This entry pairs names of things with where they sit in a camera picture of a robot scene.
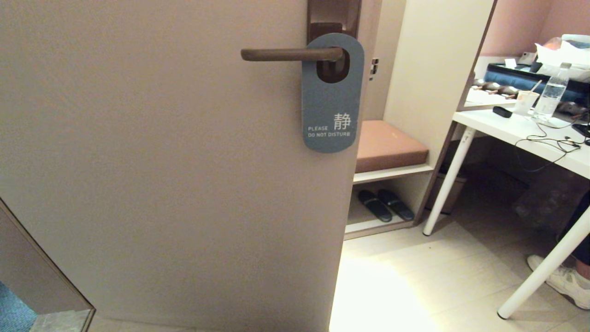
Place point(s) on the white round table leg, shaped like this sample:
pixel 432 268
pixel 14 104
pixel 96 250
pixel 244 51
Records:
pixel 449 180
pixel 544 272

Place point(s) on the beige trash bin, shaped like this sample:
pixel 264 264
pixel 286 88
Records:
pixel 449 193

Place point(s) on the white paper cup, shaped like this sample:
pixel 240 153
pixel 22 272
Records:
pixel 525 101

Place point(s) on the clear plastic water bottle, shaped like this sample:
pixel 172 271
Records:
pixel 551 94

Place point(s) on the white sneaker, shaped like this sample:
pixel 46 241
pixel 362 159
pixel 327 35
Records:
pixel 564 282

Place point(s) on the white paper sheet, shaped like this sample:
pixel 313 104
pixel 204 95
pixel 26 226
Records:
pixel 484 97

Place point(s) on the white door hanger sign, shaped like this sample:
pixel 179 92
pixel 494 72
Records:
pixel 329 106

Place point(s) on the dark blue case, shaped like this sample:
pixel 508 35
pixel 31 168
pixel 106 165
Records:
pixel 516 78

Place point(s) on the dark grey slipper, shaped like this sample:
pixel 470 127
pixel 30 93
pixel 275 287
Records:
pixel 374 206
pixel 396 204

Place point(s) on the person leg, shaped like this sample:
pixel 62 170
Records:
pixel 581 244

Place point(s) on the terracotta seat cushion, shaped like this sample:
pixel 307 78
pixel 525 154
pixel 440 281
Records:
pixel 387 145

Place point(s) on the beige door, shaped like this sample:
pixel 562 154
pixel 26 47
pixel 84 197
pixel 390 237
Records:
pixel 138 161

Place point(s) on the white plastic bag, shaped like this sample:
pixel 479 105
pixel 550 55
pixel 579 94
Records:
pixel 564 55

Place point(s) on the small black case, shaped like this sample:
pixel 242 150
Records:
pixel 502 111

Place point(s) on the cream shelf cabinet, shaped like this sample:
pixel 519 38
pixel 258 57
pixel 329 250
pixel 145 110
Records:
pixel 438 69

